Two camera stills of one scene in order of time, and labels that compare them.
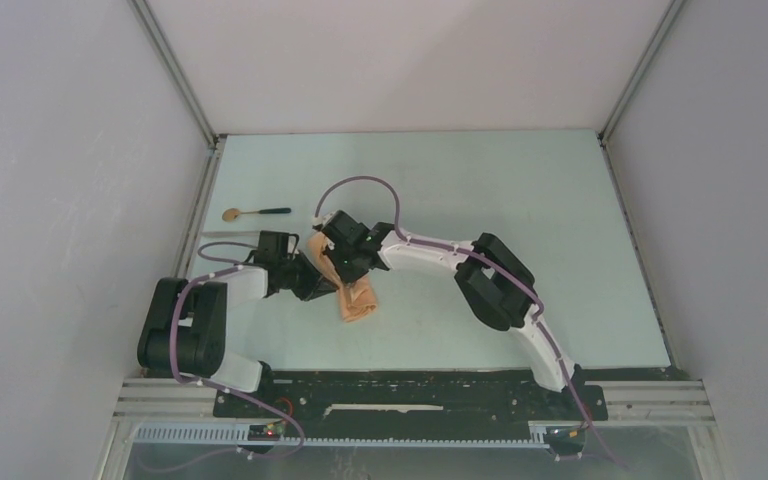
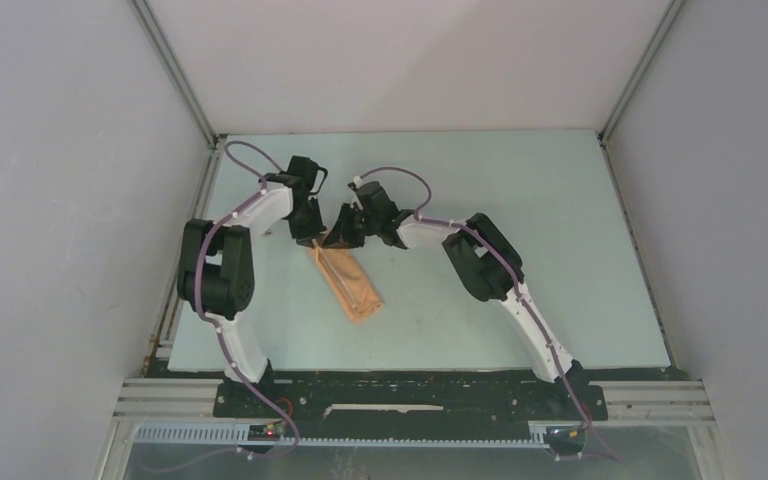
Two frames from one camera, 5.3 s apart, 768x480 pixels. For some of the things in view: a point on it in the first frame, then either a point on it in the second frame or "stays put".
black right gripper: [348, 276] -> [341, 235]
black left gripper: [316, 284] -> [304, 236]
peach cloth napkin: [358, 299] stays put
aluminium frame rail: [165, 400] stays put
